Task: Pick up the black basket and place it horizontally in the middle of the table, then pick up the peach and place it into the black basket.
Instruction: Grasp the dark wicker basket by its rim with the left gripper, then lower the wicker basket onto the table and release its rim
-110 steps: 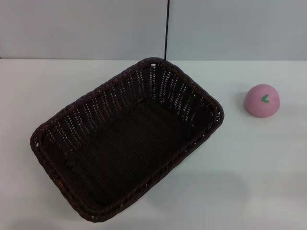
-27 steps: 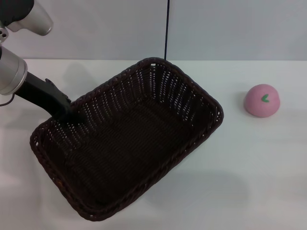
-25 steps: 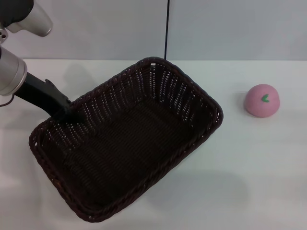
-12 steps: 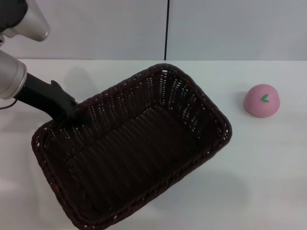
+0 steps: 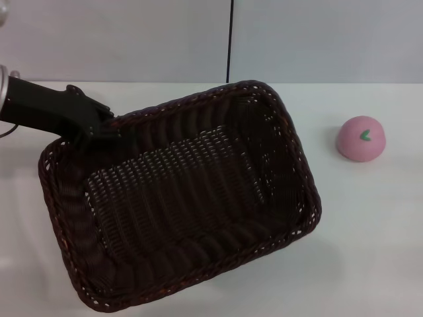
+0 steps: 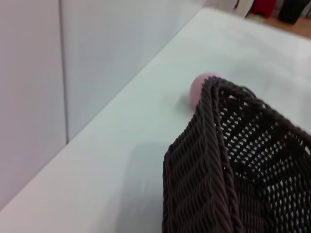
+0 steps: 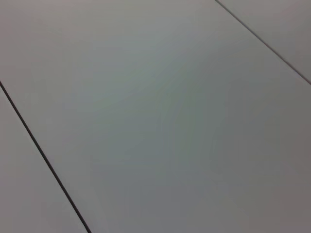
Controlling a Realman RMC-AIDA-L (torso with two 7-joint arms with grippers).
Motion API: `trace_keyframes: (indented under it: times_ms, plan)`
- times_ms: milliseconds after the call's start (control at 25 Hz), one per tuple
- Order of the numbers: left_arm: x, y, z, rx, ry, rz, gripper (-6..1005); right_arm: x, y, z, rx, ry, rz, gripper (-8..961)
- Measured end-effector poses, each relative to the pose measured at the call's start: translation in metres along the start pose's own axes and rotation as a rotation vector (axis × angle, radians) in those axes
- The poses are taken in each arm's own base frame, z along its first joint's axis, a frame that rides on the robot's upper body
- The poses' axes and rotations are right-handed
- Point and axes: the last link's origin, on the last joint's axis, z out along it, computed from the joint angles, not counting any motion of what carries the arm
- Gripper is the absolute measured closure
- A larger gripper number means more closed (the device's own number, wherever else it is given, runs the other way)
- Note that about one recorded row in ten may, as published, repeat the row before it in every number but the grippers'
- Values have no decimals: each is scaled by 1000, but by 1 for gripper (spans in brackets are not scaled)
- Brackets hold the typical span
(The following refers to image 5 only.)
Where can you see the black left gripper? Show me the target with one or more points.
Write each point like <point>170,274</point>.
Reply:
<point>43,105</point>

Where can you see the dark brown woven basket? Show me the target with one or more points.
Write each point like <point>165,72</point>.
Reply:
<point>185,204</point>

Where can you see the pink peach-shaped bun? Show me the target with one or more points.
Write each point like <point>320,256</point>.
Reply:
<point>360,145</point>

